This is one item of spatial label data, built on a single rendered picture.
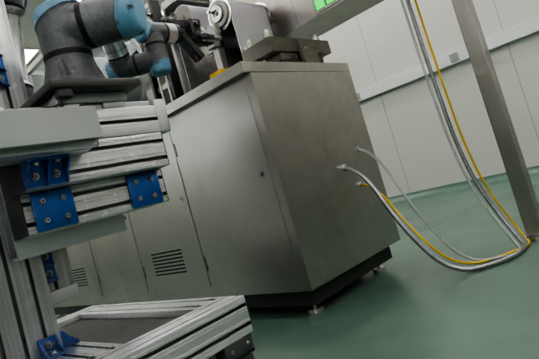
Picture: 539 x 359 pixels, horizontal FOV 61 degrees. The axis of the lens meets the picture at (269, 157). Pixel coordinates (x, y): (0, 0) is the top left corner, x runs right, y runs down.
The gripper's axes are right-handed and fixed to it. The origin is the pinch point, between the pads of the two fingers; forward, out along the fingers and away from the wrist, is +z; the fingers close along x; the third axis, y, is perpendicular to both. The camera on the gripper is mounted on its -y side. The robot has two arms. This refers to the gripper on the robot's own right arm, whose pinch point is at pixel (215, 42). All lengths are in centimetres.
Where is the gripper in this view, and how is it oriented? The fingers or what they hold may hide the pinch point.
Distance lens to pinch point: 193.0
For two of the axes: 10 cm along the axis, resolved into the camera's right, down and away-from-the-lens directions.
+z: 6.7, -1.4, 7.3
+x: -6.9, 2.4, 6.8
